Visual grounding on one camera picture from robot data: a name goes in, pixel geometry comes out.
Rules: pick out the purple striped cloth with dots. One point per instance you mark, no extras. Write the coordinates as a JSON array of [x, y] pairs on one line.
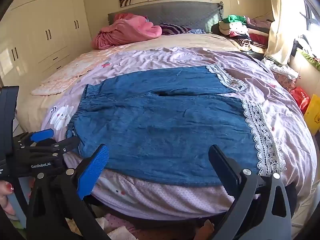
[[172, 28]]

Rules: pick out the red bag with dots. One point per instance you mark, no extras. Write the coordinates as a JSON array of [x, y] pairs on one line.
[[298, 97]]

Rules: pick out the blue floral cloth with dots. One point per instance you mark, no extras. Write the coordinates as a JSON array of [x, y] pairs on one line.
[[197, 31]]

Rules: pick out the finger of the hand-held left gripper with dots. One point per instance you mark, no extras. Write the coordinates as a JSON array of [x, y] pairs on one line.
[[42, 135], [67, 143]]

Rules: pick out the yellow box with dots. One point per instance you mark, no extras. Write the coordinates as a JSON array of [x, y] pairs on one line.
[[313, 115]]

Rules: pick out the person's left hand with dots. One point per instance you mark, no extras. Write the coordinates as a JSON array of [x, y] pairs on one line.
[[5, 200]]

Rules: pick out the purple cartoon print quilt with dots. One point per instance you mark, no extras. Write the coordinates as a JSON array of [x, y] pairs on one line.
[[175, 57]]

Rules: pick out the clothes heap by window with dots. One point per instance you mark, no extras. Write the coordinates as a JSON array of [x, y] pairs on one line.
[[307, 50]]

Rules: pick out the white crumpled cloth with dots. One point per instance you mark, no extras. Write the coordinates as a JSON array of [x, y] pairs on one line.
[[282, 70]]

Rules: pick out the blue denim pants lace trim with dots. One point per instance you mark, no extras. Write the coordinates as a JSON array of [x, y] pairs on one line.
[[162, 130]]

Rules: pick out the pink dotted cloth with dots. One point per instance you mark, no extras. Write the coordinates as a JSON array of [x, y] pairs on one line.
[[112, 221]]

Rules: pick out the cream wardrobe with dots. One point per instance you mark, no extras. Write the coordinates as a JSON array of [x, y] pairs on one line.
[[37, 17]]

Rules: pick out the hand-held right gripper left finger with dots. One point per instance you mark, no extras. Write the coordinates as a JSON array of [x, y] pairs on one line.
[[93, 172]]

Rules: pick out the cream curtain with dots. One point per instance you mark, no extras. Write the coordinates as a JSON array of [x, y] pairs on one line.
[[280, 30]]

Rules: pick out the pile of folded clothes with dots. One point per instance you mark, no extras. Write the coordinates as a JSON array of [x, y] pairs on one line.
[[237, 30]]

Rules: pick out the pink crumpled blanket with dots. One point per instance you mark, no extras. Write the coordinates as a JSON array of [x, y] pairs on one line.
[[125, 30]]

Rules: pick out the grey padded headboard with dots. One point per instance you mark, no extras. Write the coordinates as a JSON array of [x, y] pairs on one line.
[[180, 12]]

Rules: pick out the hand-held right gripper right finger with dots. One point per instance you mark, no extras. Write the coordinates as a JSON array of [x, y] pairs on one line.
[[223, 167]]

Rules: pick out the window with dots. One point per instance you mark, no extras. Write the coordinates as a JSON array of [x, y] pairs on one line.
[[312, 12]]

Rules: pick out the beige bed sheet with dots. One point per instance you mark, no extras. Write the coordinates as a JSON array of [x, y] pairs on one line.
[[195, 41]]

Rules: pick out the peach lace blanket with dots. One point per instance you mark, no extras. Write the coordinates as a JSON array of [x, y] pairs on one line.
[[70, 72]]

